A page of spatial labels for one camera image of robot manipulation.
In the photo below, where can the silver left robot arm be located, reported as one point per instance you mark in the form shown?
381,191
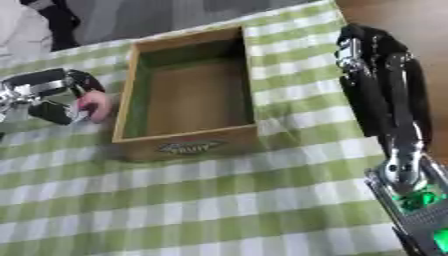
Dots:
10,100

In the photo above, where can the person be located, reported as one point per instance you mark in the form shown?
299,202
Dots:
34,26

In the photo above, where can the tan cardboard box green inside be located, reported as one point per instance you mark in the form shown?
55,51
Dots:
188,96

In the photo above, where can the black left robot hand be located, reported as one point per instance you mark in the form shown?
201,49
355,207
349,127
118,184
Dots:
52,83

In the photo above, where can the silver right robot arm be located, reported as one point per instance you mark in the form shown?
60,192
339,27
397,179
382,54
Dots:
415,203

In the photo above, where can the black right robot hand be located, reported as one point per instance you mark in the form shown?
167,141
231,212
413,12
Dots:
386,86

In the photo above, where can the pink round toy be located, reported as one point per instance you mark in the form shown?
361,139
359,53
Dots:
97,105

